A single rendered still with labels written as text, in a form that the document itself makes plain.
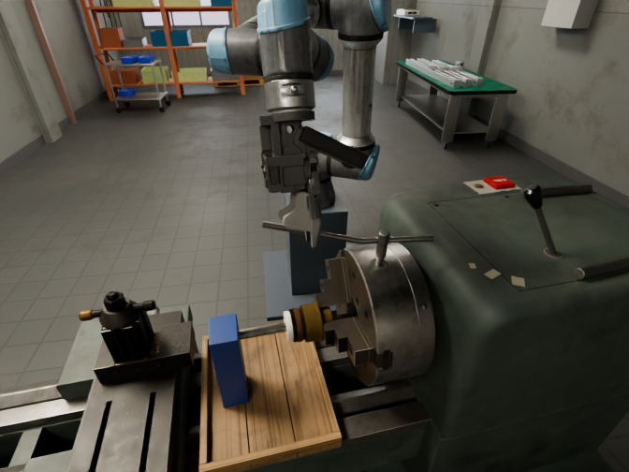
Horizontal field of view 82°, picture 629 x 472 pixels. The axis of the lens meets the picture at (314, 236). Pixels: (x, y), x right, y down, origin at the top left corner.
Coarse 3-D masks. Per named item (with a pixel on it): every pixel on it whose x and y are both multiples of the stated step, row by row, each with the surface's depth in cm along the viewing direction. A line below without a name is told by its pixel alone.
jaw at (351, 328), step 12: (324, 324) 80; (336, 324) 79; (348, 324) 79; (360, 324) 79; (324, 336) 79; (336, 336) 77; (348, 336) 76; (360, 336) 76; (348, 348) 76; (360, 348) 72; (372, 348) 72; (360, 360) 73; (372, 360) 74; (384, 360) 73
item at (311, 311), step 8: (304, 304) 83; (312, 304) 83; (296, 312) 81; (304, 312) 80; (312, 312) 80; (320, 312) 82; (328, 312) 82; (296, 320) 79; (304, 320) 80; (312, 320) 79; (320, 320) 79; (328, 320) 81; (296, 328) 79; (304, 328) 80; (312, 328) 79; (320, 328) 79; (296, 336) 79; (304, 336) 80; (312, 336) 80; (320, 336) 80
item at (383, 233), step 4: (380, 232) 70; (384, 232) 71; (388, 232) 71; (380, 236) 70; (384, 236) 70; (388, 236) 70; (380, 240) 71; (384, 240) 71; (376, 244) 73; (380, 244) 72; (384, 244) 71; (376, 248) 73; (380, 248) 72; (384, 248) 72; (376, 252) 73; (380, 252) 73; (384, 252) 73; (376, 256) 74; (380, 256) 73; (384, 256) 73; (376, 260) 75; (380, 260) 75; (376, 264) 76; (380, 264) 75
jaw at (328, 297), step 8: (344, 256) 85; (328, 264) 85; (336, 264) 84; (344, 264) 84; (328, 272) 86; (336, 272) 84; (344, 272) 84; (320, 280) 86; (328, 280) 83; (336, 280) 84; (344, 280) 84; (328, 288) 83; (336, 288) 83; (344, 288) 84; (320, 296) 83; (328, 296) 83; (336, 296) 83; (344, 296) 84; (320, 304) 82; (328, 304) 83
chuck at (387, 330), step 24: (360, 264) 76; (360, 288) 76; (384, 288) 72; (408, 288) 73; (360, 312) 78; (384, 312) 71; (408, 312) 71; (384, 336) 70; (408, 336) 71; (408, 360) 73
